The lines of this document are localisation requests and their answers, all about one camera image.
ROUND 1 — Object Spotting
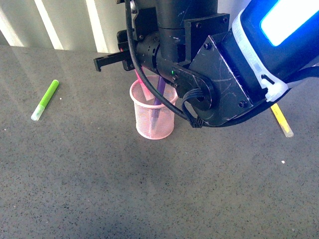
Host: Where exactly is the purple marker pen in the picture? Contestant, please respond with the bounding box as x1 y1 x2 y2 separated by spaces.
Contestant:
151 76 165 129

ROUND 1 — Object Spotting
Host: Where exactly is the pink marker pen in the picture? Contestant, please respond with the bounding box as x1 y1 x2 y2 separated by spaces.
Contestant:
135 69 154 101

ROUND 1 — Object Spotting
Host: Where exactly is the green marker pen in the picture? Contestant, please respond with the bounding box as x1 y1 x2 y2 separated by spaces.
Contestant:
30 80 59 121

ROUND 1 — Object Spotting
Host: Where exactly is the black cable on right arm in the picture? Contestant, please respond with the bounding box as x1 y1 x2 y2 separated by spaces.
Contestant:
124 0 319 129

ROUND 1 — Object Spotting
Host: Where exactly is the pink mesh pen cup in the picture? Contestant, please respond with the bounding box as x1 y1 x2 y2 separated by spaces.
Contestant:
130 80 174 140

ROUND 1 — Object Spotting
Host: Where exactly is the yellow marker pen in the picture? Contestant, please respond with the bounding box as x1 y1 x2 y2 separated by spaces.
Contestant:
271 104 294 138

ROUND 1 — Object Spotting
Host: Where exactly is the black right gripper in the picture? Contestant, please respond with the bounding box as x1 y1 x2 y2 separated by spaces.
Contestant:
93 7 160 75

